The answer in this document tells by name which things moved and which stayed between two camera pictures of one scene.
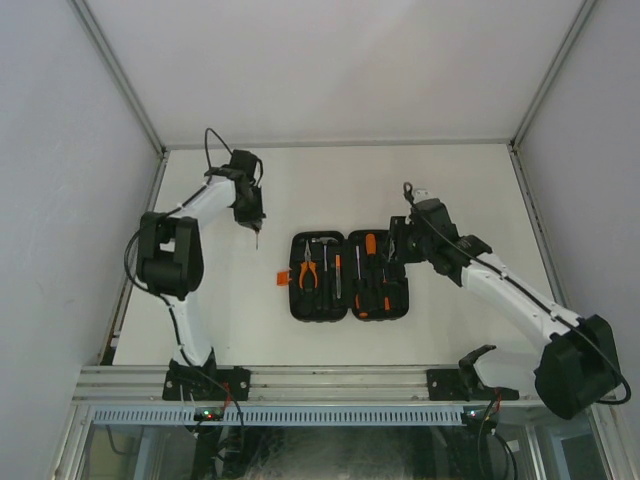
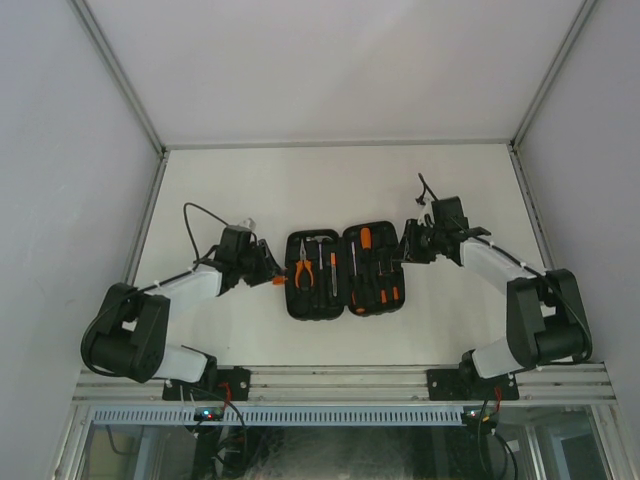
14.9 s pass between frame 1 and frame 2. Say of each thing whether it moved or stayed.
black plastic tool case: stayed
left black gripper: moved
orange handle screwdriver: moved
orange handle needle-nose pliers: moved
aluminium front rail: stayed
